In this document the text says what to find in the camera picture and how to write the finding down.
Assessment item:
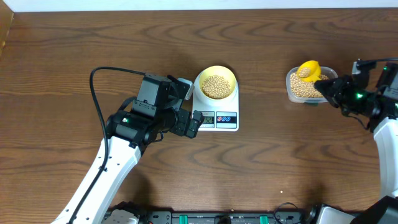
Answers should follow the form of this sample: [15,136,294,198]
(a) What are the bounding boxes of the yellow measuring scoop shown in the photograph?
[296,60,321,83]

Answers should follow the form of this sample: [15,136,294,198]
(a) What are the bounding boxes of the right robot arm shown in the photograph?
[315,58,397,223]

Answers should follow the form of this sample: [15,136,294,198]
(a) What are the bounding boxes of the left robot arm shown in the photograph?
[54,74,204,223]

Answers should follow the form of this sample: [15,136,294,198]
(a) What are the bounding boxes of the white digital kitchen scale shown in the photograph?
[193,76,239,132]

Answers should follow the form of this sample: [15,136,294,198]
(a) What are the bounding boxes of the soybeans in yellow bowl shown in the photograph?
[201,75,232,100]

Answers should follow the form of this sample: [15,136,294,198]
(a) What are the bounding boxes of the yellow bowl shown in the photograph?
[198,65,238,100]

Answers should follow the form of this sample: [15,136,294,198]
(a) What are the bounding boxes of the soybeans in container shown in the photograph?
[290,72,323,98]

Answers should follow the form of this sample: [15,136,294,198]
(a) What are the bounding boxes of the clear plastic container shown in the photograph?
[286,67,327,103]

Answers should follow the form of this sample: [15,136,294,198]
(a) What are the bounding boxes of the right camera cable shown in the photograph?
[356,57,398,71]

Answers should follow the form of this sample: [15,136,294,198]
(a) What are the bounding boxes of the camera cable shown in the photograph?
[67,66,147,224]
[356,57,398,71]

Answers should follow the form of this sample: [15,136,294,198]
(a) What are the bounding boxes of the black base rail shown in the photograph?
[102,202,358,224]

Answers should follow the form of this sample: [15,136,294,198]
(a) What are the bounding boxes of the left camera cable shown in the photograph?
[67,66,147,224]

